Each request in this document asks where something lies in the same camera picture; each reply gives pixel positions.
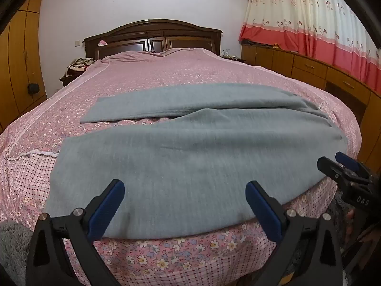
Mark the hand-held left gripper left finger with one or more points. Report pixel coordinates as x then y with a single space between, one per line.
107 205

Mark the small black device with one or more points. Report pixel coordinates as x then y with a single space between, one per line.
33 88

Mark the pink floral bed sheet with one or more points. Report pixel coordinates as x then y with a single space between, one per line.
178 71

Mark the wooden wardrobe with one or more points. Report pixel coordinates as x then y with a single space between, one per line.
18 59

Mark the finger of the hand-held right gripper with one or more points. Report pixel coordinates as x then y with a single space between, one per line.
346 159
330 168

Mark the dark wooden nightstand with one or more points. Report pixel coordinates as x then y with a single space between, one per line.
67 80

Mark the person's right hand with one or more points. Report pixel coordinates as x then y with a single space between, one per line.
351 216

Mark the grey fluffy rug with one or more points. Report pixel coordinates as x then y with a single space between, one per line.
15 250

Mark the long wooden drawer cabinet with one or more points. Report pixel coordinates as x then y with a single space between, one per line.
309 65

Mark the grey pants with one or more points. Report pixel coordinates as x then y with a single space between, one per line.
178 155

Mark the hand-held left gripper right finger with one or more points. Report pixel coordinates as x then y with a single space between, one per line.
262 205

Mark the dark wooden headboard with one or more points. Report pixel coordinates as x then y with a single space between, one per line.
154 32

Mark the pile of clothes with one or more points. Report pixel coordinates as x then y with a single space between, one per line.
79 65

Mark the floral cream and red curtain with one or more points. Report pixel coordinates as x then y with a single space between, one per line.
312 15

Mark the small pink cloth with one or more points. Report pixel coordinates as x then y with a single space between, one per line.
103 43

